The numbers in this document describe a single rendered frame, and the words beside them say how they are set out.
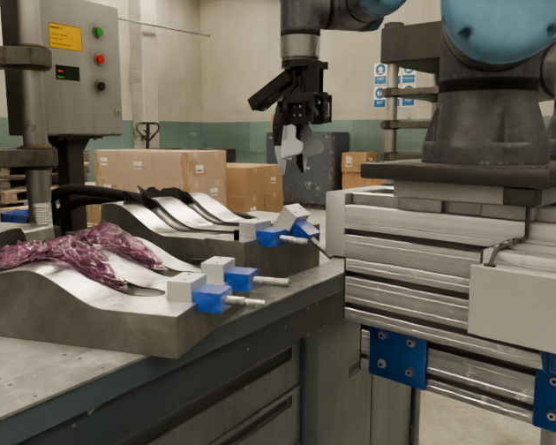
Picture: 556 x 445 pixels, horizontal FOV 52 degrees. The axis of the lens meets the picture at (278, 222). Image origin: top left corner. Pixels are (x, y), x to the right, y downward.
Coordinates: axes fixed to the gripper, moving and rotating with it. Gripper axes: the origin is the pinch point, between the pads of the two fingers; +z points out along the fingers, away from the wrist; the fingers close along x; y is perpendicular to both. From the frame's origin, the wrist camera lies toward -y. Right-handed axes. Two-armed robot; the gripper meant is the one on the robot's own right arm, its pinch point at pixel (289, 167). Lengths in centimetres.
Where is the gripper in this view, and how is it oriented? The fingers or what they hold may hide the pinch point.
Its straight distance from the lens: 111.2
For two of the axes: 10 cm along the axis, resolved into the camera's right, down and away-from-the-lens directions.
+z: 0.0, 9.9, 1.5
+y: 8.2, 0.9, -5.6
